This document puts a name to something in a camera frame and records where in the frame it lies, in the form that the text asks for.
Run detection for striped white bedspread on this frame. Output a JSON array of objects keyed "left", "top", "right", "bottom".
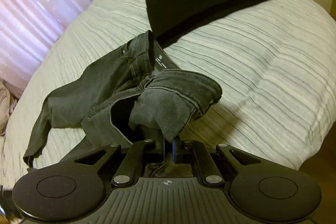
[{"left": 1, "top": 0, "right": 335, "bottom": 188}]

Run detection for dark grey jeans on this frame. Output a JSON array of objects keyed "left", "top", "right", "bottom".
[{"left": 23, "top": 31, "right": 222, "bottom": 166}]

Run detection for folded black garment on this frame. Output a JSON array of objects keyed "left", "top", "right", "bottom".
[{"left": 146, "top": 0, "right": 267, "bottom": 48}]

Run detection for crumpled pink cloth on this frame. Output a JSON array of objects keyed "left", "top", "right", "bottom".
[{"left": 0, "top": 81, "right": 18, "bottom": 136}]

